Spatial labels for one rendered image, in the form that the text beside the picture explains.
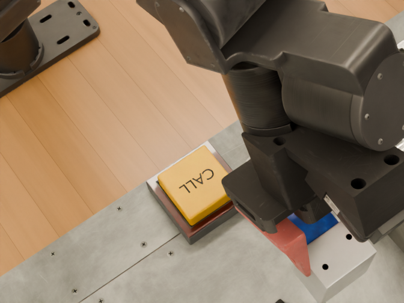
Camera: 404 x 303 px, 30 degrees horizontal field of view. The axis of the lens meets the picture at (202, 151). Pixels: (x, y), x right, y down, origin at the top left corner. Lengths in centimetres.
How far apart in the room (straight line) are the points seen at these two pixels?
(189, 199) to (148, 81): 18
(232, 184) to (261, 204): 3
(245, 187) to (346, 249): 10
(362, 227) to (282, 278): 31
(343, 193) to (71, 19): 55
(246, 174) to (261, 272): 23
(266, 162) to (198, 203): 27
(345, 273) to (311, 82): 20
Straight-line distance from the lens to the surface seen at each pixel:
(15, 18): 80
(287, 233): 53
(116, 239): 78
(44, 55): 90
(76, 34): 91
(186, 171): 76
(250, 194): 53
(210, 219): 76
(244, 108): 48
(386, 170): 44
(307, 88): 43
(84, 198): 81
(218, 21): 42
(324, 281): 59
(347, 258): 59
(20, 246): 81
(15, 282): 79
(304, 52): 42
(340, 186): 44
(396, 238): 77
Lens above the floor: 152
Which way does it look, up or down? 63 degrees down
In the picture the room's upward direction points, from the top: 10 degrees counter-clockwise
